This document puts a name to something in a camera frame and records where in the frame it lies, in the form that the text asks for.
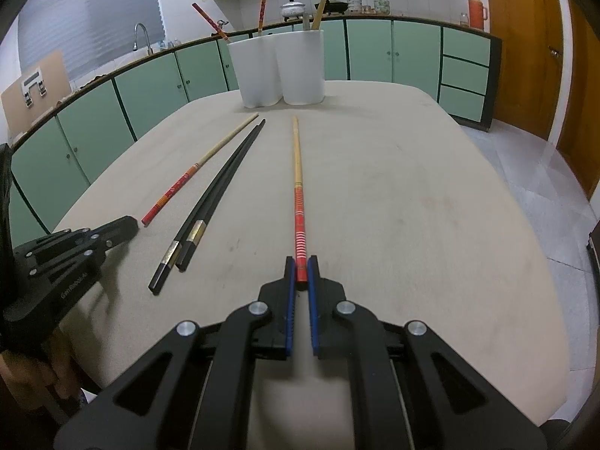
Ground plain wooden door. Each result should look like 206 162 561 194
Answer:
558 0 600 198

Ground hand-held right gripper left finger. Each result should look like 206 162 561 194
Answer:
55 255 297 450

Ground black chopstick with metal band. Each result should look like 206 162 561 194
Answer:
148 119 263 295
175 119 266 271

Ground person's left hand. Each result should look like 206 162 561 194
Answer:
0 328 83 413

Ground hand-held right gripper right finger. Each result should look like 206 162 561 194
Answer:
307 254 549 450

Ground dark kitchen countertop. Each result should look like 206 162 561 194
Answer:
9 13 502 151

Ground orange thermos flask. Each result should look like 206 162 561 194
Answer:
468 0 489 30

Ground white clip device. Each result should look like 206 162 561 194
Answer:
22 70 48 106

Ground green base cabinets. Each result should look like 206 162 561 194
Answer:
0 15 503 245

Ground metal kitchen faucet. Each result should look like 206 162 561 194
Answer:
132 22 153 54

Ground green cabinet drawer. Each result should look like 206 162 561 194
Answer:
438 85 486 123
443 27 491 59
441 56 488 89

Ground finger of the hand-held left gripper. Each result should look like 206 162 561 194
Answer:
14 216 140 287

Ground beige tablecloth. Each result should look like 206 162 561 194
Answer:
47 79 584 432

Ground wooden door with handle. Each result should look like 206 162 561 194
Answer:
483 0 563 141

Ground wooden board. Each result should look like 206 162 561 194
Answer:
0 49 69 137

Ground grey window blind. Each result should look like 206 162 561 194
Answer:
19 0 165 85

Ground white utensil holder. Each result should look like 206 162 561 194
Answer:
227 29 326 108

